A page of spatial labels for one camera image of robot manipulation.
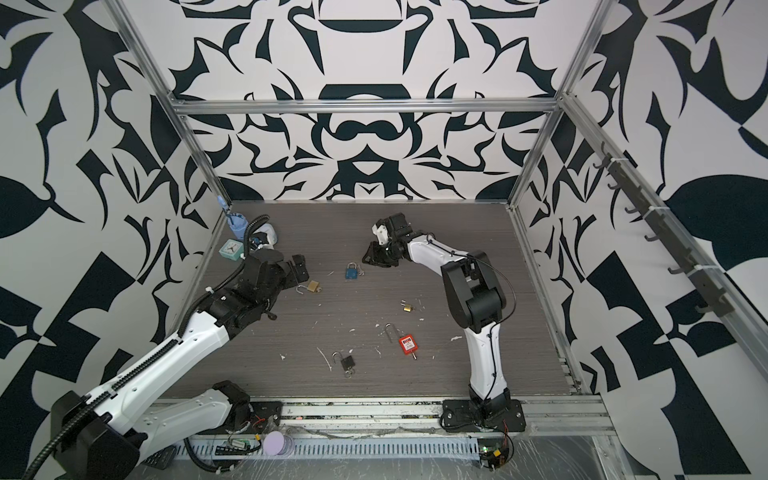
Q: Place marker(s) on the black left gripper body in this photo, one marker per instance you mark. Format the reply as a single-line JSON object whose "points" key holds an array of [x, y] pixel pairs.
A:
{"points": [[286, 277]]}

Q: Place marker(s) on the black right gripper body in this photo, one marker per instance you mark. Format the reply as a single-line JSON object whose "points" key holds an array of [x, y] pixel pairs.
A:
{"points": [[389, 255]]}

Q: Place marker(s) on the blue padlock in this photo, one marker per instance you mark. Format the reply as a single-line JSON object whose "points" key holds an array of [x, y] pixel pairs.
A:
{"points": [[352, 271]]}

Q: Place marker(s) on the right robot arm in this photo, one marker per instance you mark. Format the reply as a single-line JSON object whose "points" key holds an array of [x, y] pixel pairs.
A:
{"points": [[476, 301]]}

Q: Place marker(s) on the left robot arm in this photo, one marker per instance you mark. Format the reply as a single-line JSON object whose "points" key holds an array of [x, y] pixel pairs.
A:
{"points": [[107, 432]]}

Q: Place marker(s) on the light blue alarm clock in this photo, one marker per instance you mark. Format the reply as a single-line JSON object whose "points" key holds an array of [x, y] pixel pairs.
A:
{"points": [[264, 237]]}

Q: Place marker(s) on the green small clock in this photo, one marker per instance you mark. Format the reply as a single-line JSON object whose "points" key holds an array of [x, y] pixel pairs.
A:
{"points": [[232, 250]]}

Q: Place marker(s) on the blue pen holder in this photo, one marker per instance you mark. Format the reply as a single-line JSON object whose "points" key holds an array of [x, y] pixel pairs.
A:
{"points": [[236, 222]]}

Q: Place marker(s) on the red safety padlock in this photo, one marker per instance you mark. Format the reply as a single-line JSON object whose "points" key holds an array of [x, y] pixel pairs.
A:
{"points": [[406, 342]]}

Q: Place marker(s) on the small black padlock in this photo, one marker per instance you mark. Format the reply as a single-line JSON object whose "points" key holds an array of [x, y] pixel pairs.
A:
{"points": [[346, 362]]}

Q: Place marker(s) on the purple round disc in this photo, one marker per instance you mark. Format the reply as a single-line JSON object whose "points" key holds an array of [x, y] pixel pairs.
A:
{"points": [[276, 443]]}

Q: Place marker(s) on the green circuit board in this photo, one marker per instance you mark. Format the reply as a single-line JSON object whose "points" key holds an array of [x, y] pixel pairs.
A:
{"points": [[239, 447]]}

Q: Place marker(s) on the right electronics board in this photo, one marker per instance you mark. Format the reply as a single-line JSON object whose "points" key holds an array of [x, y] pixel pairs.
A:
{"points": [[494, 453]]}

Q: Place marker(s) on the black remote control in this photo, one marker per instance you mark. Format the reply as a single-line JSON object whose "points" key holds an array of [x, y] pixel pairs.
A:
{"points": [[162, 459]]}

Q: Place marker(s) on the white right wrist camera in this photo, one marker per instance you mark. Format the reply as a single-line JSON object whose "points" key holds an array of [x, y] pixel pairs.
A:
{"points": [[381, 233]]}

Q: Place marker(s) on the white cable duct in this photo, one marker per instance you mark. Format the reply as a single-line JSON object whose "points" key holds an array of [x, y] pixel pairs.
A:
{"points": [[357, 448]]}

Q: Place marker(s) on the aluminium frame corner post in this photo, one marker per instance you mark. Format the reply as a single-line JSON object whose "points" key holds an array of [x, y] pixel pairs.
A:
{"points": [[135, 43]]}

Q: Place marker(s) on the wall hook rack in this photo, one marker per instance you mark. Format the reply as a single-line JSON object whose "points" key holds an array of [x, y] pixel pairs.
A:
{"points": [[668, 230]]}

